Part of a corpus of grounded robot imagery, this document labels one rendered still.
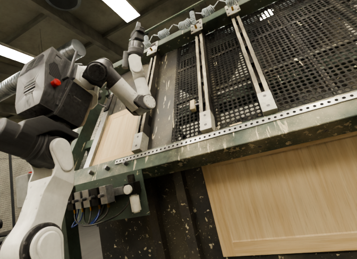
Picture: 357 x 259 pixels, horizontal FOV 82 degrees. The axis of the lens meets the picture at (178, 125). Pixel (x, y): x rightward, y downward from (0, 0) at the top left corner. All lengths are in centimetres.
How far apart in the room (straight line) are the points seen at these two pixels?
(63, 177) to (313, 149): 113
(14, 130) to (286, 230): 125
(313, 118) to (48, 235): 106
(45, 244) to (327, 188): 117
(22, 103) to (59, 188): 40
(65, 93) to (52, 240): 58
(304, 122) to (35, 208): 106
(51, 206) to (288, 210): 106
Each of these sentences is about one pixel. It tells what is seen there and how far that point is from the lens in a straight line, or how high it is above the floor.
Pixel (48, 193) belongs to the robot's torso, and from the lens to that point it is 95.
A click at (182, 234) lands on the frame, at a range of 141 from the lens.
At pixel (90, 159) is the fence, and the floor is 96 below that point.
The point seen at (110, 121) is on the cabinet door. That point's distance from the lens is 170.
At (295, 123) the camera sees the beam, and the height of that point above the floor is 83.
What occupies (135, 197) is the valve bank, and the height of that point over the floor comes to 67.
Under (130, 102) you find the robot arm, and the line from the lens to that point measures 108.
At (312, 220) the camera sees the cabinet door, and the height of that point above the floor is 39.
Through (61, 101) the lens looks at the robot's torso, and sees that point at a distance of 102.
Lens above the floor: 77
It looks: 12 degrees up
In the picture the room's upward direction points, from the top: 13 degrees counter-clockwise
